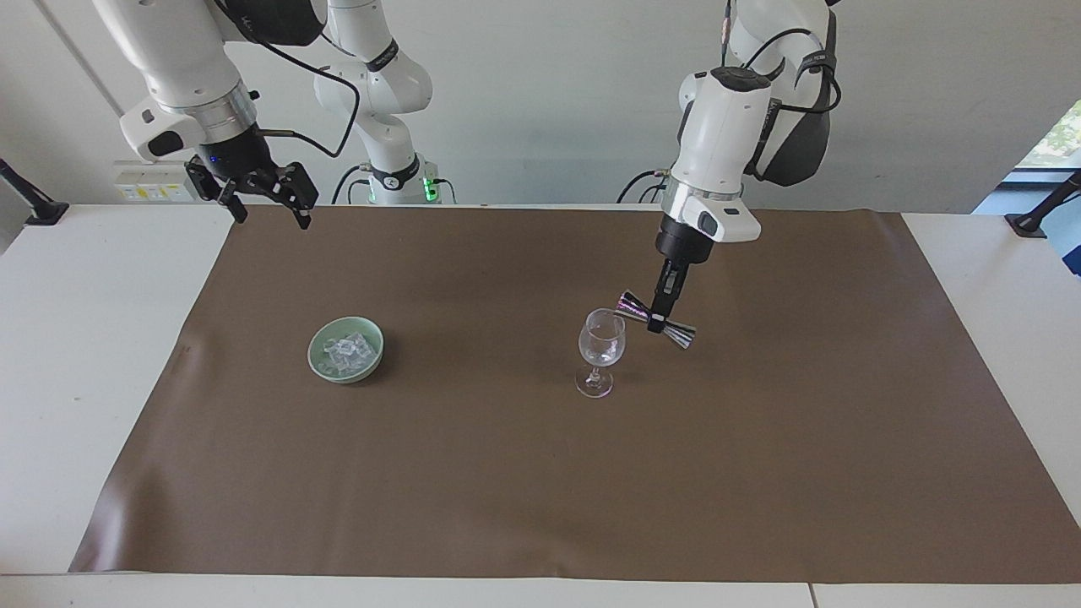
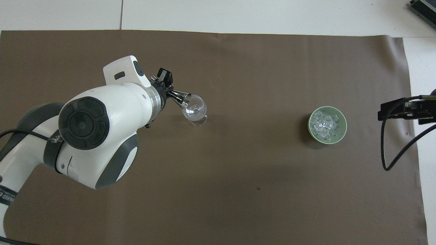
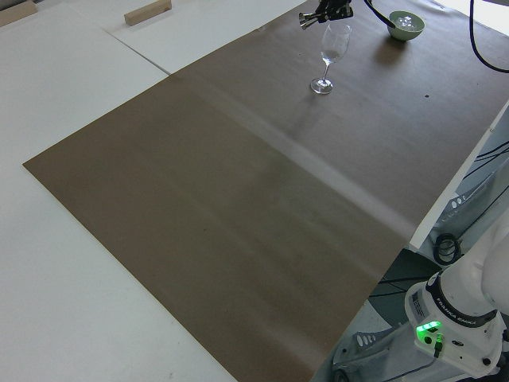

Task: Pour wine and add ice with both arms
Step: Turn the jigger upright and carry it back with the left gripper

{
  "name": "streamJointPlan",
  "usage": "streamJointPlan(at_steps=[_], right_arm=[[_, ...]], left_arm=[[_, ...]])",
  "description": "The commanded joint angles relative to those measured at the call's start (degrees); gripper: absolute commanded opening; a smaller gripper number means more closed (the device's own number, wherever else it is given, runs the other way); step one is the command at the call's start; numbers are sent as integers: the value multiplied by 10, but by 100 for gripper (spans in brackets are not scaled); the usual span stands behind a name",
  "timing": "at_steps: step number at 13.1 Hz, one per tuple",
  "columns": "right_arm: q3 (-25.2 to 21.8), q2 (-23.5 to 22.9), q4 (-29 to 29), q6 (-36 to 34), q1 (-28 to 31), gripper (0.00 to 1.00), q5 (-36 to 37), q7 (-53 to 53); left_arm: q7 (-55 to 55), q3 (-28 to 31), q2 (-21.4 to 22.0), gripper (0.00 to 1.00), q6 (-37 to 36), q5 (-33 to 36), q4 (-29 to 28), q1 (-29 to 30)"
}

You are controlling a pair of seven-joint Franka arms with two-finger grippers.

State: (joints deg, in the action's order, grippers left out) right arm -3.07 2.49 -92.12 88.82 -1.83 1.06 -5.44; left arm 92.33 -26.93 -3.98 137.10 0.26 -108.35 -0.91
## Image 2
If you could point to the clear wine glass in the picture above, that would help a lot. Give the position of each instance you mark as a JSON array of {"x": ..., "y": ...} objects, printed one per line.
[{"x": 196, "y": 109}]

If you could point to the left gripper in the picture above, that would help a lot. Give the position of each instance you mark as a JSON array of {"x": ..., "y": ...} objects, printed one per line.
[{"x": 164, "y": 96}]

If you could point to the silver metal jigger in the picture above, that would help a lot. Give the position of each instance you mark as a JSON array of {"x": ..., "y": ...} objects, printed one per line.
[{"x": 182, "y": 98}]

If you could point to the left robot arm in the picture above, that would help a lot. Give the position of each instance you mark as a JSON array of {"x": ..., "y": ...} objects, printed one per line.
[{"x": 112, "y": 109}]

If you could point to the green bowl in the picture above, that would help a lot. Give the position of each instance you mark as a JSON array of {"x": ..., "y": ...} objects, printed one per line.
[{"x": 342, "y": 129}]

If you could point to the pile of clear ice cubes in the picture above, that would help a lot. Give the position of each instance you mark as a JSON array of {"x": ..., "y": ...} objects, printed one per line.
[{"x": 326, "y": 126}]

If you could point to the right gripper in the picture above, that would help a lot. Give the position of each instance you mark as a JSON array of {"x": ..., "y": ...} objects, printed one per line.
[{"x": 428, "y": 109}]

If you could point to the grey ribbed metal box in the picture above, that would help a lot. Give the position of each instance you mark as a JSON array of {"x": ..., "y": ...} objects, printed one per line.
[{"x": 425, "y": 7}]

